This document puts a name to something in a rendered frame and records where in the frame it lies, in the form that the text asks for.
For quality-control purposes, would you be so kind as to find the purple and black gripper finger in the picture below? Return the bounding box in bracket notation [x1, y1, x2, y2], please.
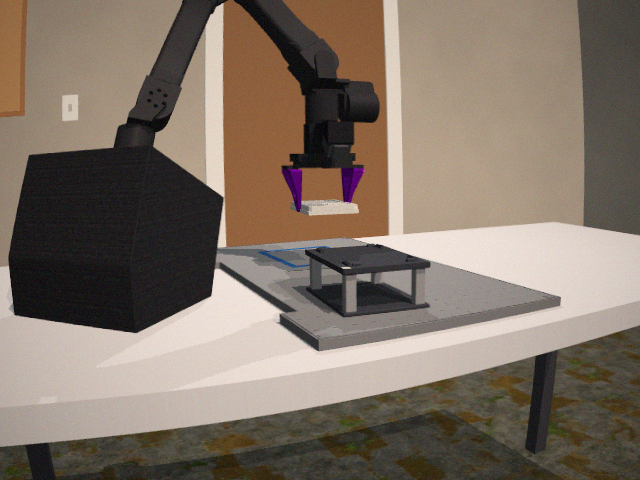
[341, 168, 364, 203]
[282, 169, 302, 212]

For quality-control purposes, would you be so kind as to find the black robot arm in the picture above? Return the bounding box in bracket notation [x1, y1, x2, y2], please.
[114, 0, 380, 159]

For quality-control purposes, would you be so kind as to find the white well plate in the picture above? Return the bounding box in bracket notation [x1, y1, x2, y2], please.
[290, 200, 359, 216]

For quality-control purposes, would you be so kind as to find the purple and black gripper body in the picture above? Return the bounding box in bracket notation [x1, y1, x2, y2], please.
[282, 153, 364, 169]

